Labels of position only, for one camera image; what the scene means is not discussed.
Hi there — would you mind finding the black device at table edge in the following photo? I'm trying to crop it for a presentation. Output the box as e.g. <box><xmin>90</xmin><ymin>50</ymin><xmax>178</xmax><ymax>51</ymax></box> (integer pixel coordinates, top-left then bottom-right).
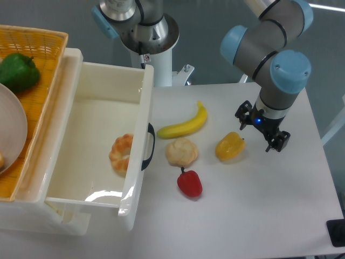
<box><xmin>326</xmin><ymin>219</ymin><xmax>345</xmax><ymax>247</ymax></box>

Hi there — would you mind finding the cream puff pastry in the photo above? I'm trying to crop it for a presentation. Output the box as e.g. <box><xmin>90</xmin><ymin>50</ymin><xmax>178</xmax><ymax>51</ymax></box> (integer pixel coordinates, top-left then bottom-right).
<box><xmin>165</xmin><ymin>138</ymin><xmax>198</xmax><ymax>167</ymax></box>

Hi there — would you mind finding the glazed ring doughnut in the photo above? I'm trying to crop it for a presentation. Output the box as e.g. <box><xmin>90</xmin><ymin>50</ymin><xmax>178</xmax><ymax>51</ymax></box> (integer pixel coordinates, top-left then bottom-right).
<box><xmin>108</xmin><ymin>134</ymin><xmax>134</xmax><ymax>177</ymax></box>

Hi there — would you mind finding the beige plate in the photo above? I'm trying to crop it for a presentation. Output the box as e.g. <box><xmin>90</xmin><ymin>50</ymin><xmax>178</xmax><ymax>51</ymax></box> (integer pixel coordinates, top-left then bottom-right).
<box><xmin>1</xmin><ymin>85</ymin><xmax>27</xmax><ymax>173</ymax></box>

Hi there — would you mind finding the green bell pepper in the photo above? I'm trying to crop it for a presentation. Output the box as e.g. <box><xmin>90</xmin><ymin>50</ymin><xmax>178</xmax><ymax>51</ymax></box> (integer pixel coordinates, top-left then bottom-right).
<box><xmin>1</xmin><ymin>53</ymin><xmax>40</xmax><ymax>94</ymax></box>

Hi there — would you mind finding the white top drawer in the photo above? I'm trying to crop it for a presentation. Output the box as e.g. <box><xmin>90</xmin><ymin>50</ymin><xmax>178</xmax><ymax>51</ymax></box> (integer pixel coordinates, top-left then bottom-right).
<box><xmin>46</xmin><ymin>62</ymin><xmax>154</xmax><ymax>230</ymax></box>

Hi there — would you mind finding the yellow banana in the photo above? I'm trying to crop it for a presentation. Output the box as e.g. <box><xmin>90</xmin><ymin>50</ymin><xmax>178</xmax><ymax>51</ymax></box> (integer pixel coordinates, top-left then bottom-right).
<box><xmin>157</xmin><ymin>101</ymin><xmax>208</xmax><ymax>139</ymax></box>

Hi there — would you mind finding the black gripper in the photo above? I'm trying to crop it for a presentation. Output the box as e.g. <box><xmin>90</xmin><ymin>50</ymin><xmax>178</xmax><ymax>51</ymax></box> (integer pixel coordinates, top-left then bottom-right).
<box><xmin>235</xmin><ymin>100</ymin><xmax>291</xmax><ymax>152</ymax></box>

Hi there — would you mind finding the orange woven basket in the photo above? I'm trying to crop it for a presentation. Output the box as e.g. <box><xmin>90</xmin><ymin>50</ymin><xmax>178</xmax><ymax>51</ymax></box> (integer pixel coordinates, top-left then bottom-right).
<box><xmin>1</xmin><ymin>25</ymin><xmax>68</xmax><ymax>202</ymax></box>

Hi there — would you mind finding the black drawer handle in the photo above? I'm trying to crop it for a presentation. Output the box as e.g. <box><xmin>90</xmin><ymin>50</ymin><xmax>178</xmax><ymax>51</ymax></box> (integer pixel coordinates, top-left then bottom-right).
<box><xmin>141</xmin><ymin>122</ymin><xmax>156</xmax><ymax>171</ymax></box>

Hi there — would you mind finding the white drawer cabinet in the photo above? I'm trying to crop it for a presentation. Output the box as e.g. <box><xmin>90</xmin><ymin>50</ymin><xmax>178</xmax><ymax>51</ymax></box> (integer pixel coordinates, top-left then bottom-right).
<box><xmin>1</xmin><ymin>48</ymin><xmax>90</xmax><ymax>235</ymax></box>

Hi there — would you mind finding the yellow bell pepper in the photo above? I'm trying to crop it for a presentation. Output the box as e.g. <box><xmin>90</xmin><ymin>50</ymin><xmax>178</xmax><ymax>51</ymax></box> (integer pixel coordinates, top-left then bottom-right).
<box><xmin>215</xmin><ymin>132</ymin><xmax>246</xmax><ymax>161</ymax></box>

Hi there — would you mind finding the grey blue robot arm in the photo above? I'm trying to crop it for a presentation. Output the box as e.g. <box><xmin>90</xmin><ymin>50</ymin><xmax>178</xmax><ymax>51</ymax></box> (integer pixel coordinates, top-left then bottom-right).
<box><xmin>91</xmin><ymin>1</ymin><xmax>313</xmax><ymax>151</ymax></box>

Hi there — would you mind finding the red bell pepper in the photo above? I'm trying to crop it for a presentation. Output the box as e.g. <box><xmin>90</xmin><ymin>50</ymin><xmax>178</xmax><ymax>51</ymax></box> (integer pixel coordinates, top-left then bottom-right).
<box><xmin>177</xmin><ymin>167</ymin><xmax>203</xmax><ymax>198</ymax></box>

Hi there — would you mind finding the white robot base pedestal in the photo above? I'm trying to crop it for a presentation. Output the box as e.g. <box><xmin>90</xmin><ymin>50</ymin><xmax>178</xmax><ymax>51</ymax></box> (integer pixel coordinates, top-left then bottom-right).
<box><xmin>120</xmin><ymin>13</ymin><xmax>199</xmax><ymax>87</ymax></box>

